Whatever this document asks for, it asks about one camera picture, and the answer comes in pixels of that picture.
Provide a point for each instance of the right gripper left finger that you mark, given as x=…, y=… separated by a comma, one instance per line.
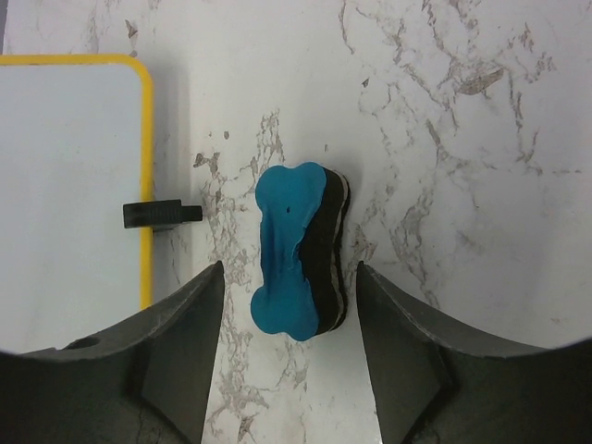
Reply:
x=145, y=379

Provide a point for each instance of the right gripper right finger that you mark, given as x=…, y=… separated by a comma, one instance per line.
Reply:
x=437, y=380

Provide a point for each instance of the blue whiteboard eraser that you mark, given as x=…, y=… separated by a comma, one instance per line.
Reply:
x=303, y=211

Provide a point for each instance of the yellow framed small whiteboard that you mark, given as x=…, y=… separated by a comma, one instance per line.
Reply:
x=76, y=146

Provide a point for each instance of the small whiteboard wire stand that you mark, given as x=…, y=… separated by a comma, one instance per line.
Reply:
x=160, y=215

